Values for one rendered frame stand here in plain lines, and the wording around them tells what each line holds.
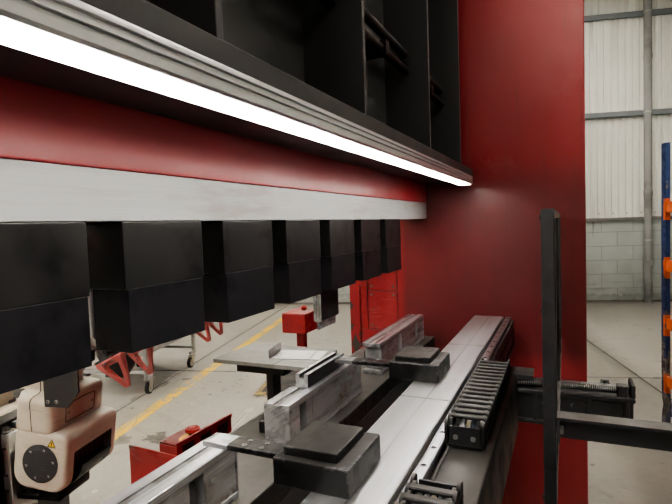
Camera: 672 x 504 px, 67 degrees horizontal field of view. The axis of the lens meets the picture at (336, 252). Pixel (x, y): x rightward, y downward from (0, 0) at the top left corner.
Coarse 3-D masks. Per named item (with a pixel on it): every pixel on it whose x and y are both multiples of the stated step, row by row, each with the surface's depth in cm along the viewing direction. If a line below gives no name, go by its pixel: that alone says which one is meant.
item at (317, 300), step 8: (320, 296) 119; (328, 296) 123; (336, 296) 127; (320, 304) 119; (328, 304) 123; (336, 304) 127; (320, 312) 119; (328, 312) 122; (336, 312) 127; (320, 320) 119; (328, 320) 125; (320, 328) 120
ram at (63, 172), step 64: (0, 128) 49; (64, 128) 55; (128, 128) 63; (192, 128) 74; (0, 192) 49; (64, 192) 55; (128, 192) 63; (192, 192) 74; (256, 192) 89; (320, 192) 112; (384, 192) 152
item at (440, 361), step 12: (408, 348) 117; (420, 348) 117; (432, 348) 117; (336, 360) 121; (348, 360) 120; (360, 360) 120; (372, 360) 119; (384, 360) 119; (396, 360) 112; (408, 360) 110; (420, 360) 109; (432, 360) 110; (444, 360) 112; (396, 372) 111; (408, 372) 109; (420, 372) 108; (432, 372) 107; (444, 372) 112
